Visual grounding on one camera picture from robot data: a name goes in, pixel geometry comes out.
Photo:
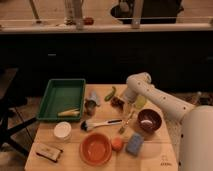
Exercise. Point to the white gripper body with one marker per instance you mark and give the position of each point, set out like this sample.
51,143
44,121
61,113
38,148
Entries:
127,107

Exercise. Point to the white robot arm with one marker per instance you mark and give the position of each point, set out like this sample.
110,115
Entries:
196,142

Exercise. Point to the white paper cup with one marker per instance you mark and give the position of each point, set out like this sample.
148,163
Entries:
62,130

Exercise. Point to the green plastic spoon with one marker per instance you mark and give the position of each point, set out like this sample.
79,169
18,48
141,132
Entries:
137,106

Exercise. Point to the green pepper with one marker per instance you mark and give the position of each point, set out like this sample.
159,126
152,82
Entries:
111,94

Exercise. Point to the dark maroon bowl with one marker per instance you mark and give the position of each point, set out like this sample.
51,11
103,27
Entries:
149,120

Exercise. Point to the blue sponge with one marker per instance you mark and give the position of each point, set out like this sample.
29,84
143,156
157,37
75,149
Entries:
134,144

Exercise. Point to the metal can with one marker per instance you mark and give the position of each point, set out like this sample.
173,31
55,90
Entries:
90,107

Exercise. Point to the small orange fruit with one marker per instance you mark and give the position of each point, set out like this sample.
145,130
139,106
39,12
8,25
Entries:
117,143

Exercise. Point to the yellow corn cob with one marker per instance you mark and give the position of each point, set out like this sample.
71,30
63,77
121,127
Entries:
71,112

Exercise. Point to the orange bowl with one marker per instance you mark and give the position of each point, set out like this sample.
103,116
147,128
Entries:
95,149

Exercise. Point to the green plastic tray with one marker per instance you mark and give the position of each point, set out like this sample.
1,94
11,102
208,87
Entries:
62,95

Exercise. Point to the wooden block eraser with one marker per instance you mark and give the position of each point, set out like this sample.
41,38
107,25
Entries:
48,152

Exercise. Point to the red object on counter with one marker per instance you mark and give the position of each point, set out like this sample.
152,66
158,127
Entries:
88,21

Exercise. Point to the black office chair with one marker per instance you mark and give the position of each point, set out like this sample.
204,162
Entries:
6,78

